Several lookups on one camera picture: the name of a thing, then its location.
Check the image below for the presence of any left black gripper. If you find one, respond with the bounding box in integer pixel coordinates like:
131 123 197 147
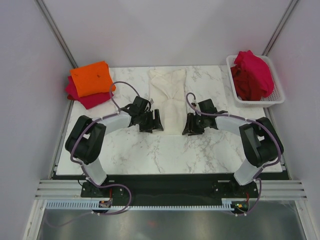
137 109 163 134

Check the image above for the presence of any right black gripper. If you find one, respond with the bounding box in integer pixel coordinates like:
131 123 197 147
182 112 207 136

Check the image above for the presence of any cream white t shirt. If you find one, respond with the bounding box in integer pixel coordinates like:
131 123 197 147
148 69 187 136

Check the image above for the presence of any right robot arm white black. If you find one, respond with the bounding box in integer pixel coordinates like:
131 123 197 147
182 99 284 197

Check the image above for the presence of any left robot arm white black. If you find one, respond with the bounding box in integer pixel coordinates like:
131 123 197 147
65 96 164 197

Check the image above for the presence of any folded magenta t shirt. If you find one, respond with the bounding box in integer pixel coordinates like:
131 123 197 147
65 76 113 110

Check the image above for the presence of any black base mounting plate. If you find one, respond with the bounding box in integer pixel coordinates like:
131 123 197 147
80 173 258 206

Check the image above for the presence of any folded orange t shirt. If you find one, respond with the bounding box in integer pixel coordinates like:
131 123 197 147
69 61 116 97

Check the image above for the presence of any crumpled magenta t shirt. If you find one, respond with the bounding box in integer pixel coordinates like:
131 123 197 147
234 50 274 101

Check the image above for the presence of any white plastic basket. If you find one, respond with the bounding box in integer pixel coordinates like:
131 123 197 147
226 55 285 108

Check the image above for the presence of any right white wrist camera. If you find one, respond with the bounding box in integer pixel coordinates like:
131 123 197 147
191 99 198 107

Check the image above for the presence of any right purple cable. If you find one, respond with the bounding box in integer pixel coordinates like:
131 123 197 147
185 92 285 217

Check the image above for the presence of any aluminium extrusion rail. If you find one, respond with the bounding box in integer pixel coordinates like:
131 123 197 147
260 180 307 201

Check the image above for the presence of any white slotted cable duct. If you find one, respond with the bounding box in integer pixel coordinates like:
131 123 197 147
45 199 250 211

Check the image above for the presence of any right corner metal post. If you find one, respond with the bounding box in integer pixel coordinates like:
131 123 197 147
262 0 301 56

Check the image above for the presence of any corner metal post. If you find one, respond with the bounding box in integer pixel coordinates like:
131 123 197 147
34 0 78 68
262 0 301 56

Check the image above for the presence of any left corner metal post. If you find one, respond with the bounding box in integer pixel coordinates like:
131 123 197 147
34 0 78 68

